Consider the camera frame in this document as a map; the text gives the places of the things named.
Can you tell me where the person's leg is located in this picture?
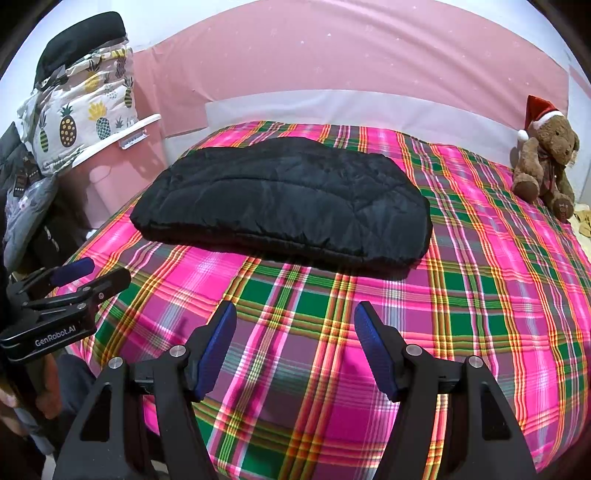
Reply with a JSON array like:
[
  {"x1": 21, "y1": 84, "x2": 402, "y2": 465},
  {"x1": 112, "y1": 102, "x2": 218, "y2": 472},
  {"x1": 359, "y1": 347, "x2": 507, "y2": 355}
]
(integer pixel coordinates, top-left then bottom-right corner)
[{"x1": 53, "y1": 355, "x2": 100, "y2": 416}]

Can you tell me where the black bag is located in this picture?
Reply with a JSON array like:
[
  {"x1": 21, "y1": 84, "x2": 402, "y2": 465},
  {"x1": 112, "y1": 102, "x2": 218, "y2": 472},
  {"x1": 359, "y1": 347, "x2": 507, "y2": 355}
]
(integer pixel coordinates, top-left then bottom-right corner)
[{"x1": 28, "y1": 222, "x2": 88, "y2": 273}]

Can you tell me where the brown teddy bear, santa hat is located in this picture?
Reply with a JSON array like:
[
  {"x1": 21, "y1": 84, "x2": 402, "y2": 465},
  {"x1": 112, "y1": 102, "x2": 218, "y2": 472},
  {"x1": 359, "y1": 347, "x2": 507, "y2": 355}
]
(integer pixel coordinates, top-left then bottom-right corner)
[{"x1": 511, "y1": 95, "x2": 581, "y2": 224}]

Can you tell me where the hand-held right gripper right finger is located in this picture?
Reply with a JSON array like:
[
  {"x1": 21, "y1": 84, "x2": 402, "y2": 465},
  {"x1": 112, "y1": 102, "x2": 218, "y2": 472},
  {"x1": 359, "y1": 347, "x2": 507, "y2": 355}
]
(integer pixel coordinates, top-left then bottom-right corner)
[{"x1": 353, "y1": 300, "x2": 539, "y2": 480}]

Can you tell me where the black puffer jacket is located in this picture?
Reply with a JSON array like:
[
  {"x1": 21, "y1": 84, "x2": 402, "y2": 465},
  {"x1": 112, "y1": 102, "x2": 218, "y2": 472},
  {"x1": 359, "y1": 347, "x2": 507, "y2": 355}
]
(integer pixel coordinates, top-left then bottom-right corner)
[{"x1": 130, "y1": 137, "x2": 434, "y2": 280}]

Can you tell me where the grey patterned cloth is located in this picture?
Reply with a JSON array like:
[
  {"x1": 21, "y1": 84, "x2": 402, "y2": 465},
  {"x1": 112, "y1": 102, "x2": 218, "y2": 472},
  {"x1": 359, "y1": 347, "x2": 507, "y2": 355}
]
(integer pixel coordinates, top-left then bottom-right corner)
[{"x1": 0, "y1": 122, "x2": 58, "y2": 273}]

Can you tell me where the pink green plaid blanket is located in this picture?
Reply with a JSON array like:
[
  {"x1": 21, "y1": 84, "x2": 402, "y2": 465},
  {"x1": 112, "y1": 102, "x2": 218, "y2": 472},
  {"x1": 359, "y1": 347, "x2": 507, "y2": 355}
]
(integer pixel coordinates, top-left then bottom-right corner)
[{"x1": 48, "y1": 120, "x2": 591, "y2": 480}]

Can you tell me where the black folded cloth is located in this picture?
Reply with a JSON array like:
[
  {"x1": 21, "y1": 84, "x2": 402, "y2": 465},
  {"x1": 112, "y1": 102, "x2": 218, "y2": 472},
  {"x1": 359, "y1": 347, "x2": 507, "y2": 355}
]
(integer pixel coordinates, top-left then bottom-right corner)
[{"x1": 34, "y1": 11, "x2": 127, "y2": 88}]

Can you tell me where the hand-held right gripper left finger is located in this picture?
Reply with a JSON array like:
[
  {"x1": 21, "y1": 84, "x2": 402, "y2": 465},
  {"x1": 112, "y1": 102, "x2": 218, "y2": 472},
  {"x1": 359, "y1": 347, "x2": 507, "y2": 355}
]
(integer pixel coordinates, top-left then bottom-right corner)
[{"x1": 53, "y1": 301, "x2": 238, "y2": 480}]

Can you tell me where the pineapple print cloth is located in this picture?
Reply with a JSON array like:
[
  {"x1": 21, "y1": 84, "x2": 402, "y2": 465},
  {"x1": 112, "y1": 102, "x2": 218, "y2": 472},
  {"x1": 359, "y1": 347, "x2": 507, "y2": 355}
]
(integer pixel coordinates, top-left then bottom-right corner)
[{"x1": 16, "y1": 46, "x2": 137, "y2": 176}]

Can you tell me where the person's left hand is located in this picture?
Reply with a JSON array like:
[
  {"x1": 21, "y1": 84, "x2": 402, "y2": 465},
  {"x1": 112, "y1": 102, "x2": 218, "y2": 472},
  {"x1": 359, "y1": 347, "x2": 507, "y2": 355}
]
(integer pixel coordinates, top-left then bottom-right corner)
[{"x1": 0, "y1": 360, "x2": 63, "y2": 437}]

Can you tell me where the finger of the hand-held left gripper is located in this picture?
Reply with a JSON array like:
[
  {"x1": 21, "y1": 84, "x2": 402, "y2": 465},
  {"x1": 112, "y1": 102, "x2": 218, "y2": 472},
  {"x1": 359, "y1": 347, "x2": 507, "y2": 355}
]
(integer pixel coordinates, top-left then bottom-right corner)
[
  {"x1": 23, "y1": 267, "x2": 133, "y2": 315},
  {"x1": 7, "y1": 257, "x2": 96, "y2": 301}
]

